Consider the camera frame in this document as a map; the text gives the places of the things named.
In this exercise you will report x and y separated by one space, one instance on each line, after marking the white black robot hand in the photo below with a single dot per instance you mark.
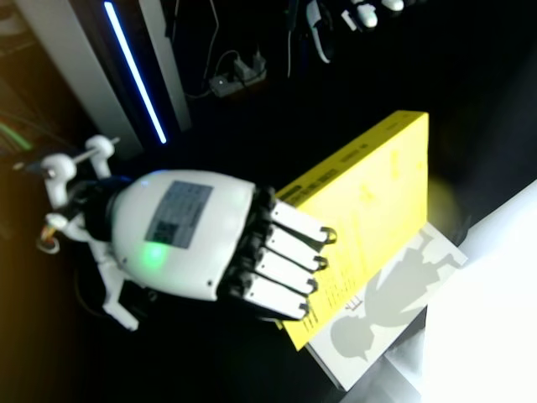
176 235
365 17

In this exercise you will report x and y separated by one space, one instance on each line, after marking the yellow book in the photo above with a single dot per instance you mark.
377 189

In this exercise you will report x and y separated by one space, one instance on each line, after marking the black table cloth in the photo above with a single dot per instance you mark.
210 369

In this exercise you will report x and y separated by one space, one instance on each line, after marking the grey power strip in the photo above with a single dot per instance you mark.
235 82

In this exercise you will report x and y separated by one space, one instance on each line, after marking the blue white light strip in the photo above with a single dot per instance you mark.
134 71

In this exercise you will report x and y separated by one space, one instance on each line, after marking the white column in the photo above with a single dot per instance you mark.
75 63

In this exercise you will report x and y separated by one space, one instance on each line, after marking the white book with grey print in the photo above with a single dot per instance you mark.
419 285

